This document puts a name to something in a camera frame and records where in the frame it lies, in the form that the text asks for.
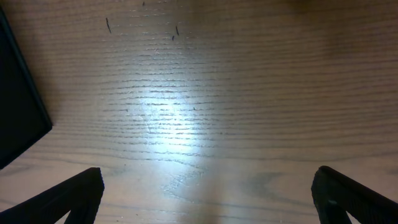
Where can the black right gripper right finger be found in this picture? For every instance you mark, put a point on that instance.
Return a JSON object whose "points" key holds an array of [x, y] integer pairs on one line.
{"points": [[336, 197]]}

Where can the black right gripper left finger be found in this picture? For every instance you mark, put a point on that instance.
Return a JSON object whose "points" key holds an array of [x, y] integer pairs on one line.
{"points": [[78, 197]]}

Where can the dark green open box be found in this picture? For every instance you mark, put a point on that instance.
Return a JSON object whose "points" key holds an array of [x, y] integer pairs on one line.
{"points": [[24, 118]]}

